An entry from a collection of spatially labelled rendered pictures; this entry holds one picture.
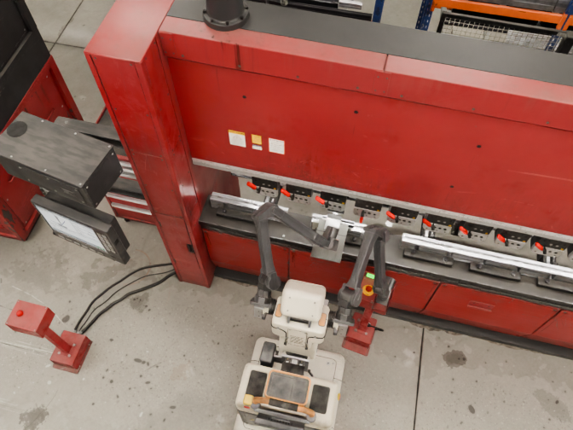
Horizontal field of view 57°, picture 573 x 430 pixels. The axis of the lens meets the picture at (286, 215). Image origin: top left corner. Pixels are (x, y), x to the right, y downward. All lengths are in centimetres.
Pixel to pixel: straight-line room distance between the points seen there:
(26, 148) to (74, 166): 26
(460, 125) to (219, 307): 240
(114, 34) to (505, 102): 161
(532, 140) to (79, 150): 195
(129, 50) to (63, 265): 256
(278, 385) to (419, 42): 185
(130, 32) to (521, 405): 340
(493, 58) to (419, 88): 32
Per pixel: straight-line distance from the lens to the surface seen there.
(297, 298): 262
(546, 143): 250
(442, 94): 226
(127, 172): 381
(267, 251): 271
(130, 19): 248
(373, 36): 234
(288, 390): 297
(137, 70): 232
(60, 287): 448
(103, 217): 274
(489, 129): 243
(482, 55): 237
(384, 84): 225
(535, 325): 389
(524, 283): 350
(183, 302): 416
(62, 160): 251
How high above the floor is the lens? 380
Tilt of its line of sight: 59 degrees down
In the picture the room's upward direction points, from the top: straight up
